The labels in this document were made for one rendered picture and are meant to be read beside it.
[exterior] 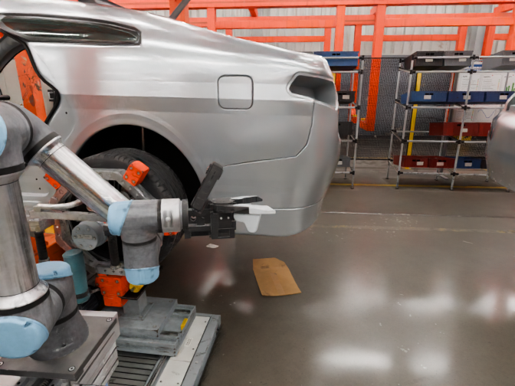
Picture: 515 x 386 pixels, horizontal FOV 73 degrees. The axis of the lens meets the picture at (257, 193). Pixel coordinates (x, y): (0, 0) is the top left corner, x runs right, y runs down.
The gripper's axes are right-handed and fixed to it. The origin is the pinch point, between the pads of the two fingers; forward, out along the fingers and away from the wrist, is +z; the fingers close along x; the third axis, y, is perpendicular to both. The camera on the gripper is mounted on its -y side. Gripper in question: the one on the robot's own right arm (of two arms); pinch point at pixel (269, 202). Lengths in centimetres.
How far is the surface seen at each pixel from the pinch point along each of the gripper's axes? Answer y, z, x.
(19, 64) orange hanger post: -102, -216, -388
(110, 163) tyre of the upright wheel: -3, -57, -99
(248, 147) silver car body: -10, 9, -90
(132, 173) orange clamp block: 1, -45, -87
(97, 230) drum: 25, -61, -82
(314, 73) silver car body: -44, 39, -80
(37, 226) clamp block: 21, -84, -79
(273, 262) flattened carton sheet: 93, 47, -206
